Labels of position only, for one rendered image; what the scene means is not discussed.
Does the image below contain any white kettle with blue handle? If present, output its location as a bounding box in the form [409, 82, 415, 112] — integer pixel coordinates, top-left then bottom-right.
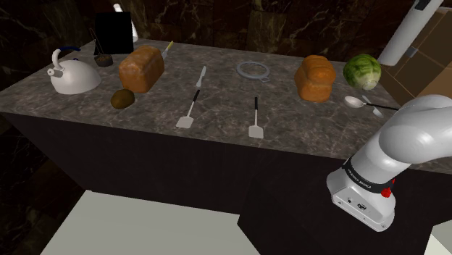
[47, 46, 103, 96]

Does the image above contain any small dark bowl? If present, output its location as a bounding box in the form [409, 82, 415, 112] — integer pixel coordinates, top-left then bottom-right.
[93, 53, 114, 68]

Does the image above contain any black box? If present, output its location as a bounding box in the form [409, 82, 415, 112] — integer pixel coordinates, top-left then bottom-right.
[93, 11, 135, 56]

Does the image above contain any white bottle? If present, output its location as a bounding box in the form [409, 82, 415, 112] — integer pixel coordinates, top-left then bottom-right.
[112, 3, 139, 43]

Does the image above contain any silver butter knife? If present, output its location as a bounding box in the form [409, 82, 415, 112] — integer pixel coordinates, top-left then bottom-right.
[195, 65, 207, 89]

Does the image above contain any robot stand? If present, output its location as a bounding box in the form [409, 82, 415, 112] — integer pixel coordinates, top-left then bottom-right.
[237, 155, 452, 255]

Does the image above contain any green cabbage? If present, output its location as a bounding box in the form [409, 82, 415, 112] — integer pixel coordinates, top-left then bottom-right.
[343, 53, 382, 91]

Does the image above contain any brown potato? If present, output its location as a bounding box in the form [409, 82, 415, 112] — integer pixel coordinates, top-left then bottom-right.
[109, 88, 136, 109]

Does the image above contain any white spatula with black handle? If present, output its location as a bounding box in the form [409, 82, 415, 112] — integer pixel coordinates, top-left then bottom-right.
[248, 96, 265, 140]
[175, 89, 201, 130]

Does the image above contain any orange-brown bread loaf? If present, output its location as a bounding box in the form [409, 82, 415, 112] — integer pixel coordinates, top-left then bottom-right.
[293, 54, 337, 104]

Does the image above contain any grey ring with tab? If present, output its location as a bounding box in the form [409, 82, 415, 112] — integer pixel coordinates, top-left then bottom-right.
[235, 61, 272, 84]

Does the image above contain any brown bread loaf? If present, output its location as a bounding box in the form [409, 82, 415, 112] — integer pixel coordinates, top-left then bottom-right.
[118, 44, 166, 94]

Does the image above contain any brown wooden cabinet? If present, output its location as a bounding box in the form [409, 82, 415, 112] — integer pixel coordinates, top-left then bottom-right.
[377, 7, 452, 106]

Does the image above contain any knife with yellow handle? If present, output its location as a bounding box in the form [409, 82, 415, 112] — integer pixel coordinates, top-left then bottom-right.
[161, 40, 175, 60]

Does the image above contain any silver ladle with black handle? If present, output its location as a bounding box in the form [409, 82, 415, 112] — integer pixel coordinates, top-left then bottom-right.
[343, 95, 401, 112]

